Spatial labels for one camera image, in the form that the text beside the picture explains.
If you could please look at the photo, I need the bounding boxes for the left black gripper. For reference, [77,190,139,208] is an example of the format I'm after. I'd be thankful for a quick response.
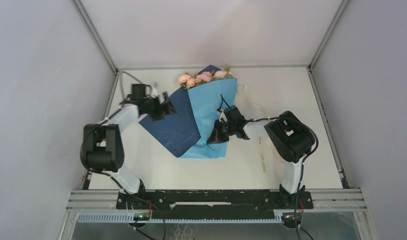
[142,92,177,122]

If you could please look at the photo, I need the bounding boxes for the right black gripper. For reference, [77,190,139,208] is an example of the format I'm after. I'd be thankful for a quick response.
[207,119,236,144]

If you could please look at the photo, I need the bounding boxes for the blue wrapping paper sheet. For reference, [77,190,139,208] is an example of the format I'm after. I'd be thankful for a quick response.
[139,65,238,159]

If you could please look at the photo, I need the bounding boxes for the cream ribbon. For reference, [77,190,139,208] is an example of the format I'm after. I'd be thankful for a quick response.
[235,84,274,174]

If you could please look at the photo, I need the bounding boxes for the pale pink fake flower stem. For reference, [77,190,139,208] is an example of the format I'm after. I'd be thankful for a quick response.
[211,65,233,80]

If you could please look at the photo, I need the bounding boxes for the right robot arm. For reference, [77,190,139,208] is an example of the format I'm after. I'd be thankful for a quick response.
[206,105,319,208]

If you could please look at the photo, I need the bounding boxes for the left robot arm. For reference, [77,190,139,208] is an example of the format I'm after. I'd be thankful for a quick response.
[79,83,177,209]

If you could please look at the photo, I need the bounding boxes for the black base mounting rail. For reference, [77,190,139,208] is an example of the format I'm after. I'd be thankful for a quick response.
[115,189,314,220]

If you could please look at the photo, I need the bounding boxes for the white cable duct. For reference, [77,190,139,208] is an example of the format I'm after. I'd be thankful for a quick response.
[77,212,284,224]

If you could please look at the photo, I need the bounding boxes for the right black cable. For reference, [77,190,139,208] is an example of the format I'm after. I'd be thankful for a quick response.
[216,94,320,240]

